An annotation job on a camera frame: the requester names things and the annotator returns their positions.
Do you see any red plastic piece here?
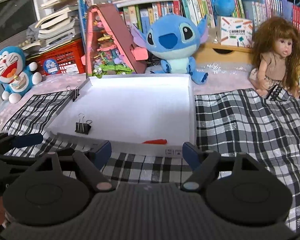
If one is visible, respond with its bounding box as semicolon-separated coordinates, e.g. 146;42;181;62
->
143;139;167;145

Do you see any black binder clip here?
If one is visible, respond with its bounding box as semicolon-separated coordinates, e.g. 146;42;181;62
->
75;113;93;135

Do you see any white shallow cardboard box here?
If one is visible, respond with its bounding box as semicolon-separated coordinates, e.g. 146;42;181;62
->
45;74;196;158

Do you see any binder clip on box edge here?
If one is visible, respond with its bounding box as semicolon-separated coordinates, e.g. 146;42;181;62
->
66;86;79;102

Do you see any Doraemon plush toy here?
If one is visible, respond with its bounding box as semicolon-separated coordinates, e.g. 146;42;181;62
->
0;46;43;104

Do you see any black white plaid cloth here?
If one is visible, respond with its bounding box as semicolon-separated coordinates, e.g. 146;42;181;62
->
0;88;300;232

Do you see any red plastic crate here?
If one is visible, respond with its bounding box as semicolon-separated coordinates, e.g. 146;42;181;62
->
26;38;85;76

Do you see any wooden drawer box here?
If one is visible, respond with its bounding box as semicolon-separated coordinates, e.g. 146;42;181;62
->
193;42;253;64

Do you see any pink triangular house model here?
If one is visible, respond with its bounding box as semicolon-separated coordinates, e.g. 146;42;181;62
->
85;3;148;78

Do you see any Stitch plush toy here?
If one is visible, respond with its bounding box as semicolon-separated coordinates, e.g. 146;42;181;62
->
130;14;209;85

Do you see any old CRT monitor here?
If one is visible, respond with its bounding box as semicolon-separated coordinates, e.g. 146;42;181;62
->
0;0;48;55

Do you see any stack of books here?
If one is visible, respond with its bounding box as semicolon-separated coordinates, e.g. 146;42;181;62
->
18;0;79;52

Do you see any white pencil box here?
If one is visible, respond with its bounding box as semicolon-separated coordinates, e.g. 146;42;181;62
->
217;16;254;48

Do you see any long-haired doll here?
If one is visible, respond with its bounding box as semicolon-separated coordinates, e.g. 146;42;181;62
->
249;17;300;97

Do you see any blue white plush toy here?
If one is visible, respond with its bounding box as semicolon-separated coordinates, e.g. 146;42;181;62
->
215;0;235;17

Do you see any row of upright books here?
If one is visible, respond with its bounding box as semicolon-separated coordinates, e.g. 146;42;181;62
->
79;0;300;47

